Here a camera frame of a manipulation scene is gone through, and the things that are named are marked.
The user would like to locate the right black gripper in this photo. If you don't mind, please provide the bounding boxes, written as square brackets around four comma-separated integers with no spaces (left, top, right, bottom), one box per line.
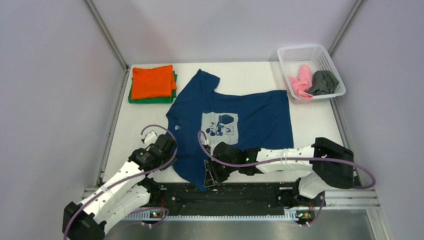
[204,156,240,188]

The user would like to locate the blue printed t-shirt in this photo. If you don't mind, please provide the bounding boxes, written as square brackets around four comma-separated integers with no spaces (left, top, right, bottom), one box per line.
[166,70,294,191]

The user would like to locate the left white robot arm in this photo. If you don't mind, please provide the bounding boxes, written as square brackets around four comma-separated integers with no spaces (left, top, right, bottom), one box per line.
[62,131,177,240]

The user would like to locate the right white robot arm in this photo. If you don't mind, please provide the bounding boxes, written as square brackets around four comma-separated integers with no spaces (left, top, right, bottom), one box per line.
[199,137,354,206]

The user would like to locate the folded green t-shirt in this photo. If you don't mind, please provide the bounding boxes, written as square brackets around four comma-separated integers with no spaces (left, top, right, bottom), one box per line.
[127,78,177,104]

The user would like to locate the folded orange t-shirt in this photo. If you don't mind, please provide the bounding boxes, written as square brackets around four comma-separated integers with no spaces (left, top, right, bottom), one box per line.
[130,65,177,100]

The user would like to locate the pink t-shirt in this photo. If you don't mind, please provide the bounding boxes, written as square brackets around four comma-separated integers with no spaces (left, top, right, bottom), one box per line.
[288,64,313,99]

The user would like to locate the white plastic basket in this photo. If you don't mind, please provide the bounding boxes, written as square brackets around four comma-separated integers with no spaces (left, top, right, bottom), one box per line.
[277,44,347,103]

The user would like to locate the grey t-shirt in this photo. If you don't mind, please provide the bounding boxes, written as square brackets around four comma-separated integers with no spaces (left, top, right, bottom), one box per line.
[306,70,339,96]

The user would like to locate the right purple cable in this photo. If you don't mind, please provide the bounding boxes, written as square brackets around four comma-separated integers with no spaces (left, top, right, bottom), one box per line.
[197,130,377,190]

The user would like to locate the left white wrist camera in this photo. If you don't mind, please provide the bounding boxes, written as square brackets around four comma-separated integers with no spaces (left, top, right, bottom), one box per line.
[141,130,158,145]

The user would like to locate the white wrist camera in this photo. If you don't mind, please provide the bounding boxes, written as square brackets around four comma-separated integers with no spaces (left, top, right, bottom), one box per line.
[201,139,217,151]
[141,130,158,145]

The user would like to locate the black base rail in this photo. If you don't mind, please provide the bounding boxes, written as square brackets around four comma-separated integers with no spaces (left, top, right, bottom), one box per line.
[146,182,322,217]

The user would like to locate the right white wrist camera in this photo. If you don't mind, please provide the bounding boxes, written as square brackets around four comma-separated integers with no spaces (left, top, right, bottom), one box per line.
[201,139,217,151]

